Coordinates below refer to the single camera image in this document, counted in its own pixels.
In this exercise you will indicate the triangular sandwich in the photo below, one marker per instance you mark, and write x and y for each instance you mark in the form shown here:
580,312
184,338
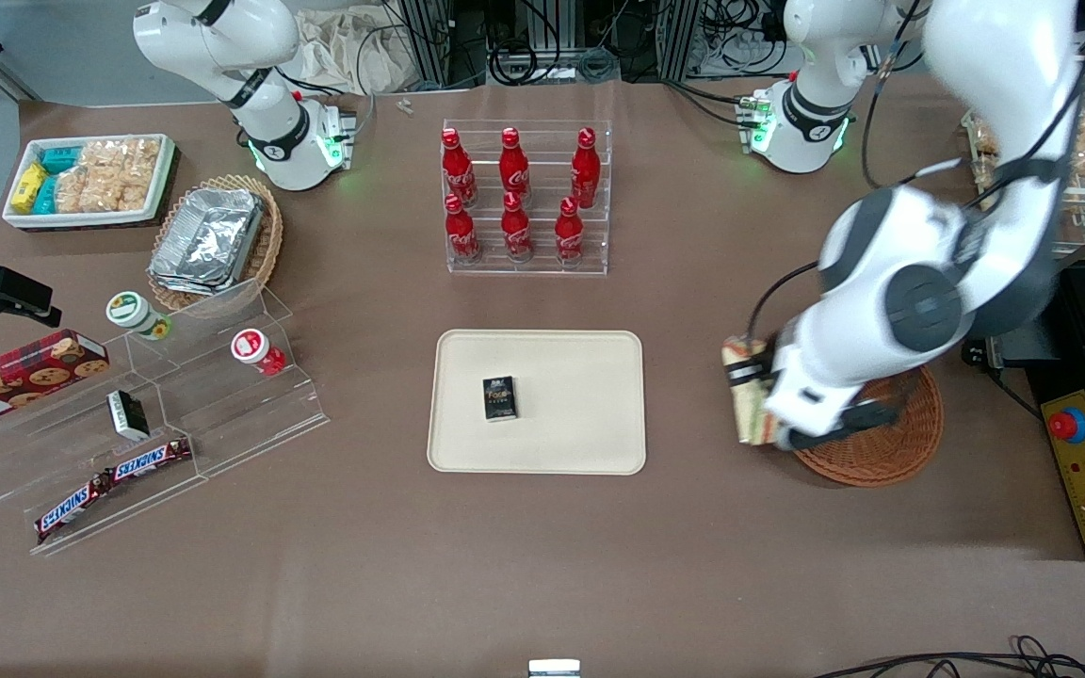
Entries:
745,410

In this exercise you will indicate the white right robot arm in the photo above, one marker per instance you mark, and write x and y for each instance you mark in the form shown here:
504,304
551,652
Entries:
269,141

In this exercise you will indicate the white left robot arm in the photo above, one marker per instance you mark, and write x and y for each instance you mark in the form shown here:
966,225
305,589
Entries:
976,245

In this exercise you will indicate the brown round wicker basket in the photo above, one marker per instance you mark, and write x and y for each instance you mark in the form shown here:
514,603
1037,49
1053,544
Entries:
891,457

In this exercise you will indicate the beige rectangular tray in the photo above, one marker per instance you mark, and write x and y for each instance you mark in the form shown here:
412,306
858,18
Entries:
580,405

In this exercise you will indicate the light oval wicker basket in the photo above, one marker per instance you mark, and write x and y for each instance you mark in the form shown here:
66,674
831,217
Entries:
267,235

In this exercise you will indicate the black grey device box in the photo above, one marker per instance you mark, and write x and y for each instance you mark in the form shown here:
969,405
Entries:
985,353

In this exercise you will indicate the red cola bottle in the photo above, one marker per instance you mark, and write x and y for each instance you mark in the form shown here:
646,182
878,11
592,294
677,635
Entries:
514,169
569,237
516,234
458,174
461,235
586,174

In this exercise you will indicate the clear acrylic bottle rack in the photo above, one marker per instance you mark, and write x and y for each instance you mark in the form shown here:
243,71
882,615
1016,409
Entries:
542,268

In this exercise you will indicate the small black card box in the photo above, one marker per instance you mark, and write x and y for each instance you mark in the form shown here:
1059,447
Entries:
499,398

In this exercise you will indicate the red emergency stop button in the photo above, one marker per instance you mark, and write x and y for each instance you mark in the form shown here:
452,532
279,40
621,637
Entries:
1067,426

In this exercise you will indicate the red lid white cup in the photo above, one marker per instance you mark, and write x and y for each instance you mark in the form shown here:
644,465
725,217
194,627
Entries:
251,347

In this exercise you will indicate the beige cloth bag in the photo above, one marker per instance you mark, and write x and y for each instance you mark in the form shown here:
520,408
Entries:
354,47

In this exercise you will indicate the clear acrylic stepped shelf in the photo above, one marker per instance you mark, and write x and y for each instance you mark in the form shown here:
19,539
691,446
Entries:
222,414

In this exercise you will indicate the stacked aluminium foil trays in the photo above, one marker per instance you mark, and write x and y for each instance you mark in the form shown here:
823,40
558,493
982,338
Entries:
208,240

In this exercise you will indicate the brown snickers bar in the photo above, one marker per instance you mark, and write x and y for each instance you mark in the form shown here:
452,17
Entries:
152,460
72,508

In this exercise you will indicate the green lid white cup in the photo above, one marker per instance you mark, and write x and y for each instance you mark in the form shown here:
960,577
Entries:
131,312

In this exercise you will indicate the small black white box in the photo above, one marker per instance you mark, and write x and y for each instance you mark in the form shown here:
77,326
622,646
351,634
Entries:
129,415

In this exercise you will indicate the clear rice cracker bag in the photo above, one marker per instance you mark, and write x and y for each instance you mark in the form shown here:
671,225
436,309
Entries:
123,155
81,190

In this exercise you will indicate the white rectangular snack bin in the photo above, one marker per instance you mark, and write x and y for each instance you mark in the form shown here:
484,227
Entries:
81,218

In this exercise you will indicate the teal snack packet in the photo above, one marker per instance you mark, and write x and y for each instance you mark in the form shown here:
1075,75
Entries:
60,158
46,196

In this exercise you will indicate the red tartan cookie box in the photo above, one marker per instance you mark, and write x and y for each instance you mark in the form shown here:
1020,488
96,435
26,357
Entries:
24,377

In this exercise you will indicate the yellow snack packet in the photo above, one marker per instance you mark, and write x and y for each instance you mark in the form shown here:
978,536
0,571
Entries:
28,186

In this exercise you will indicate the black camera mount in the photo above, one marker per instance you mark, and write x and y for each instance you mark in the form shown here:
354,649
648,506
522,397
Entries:
6,290

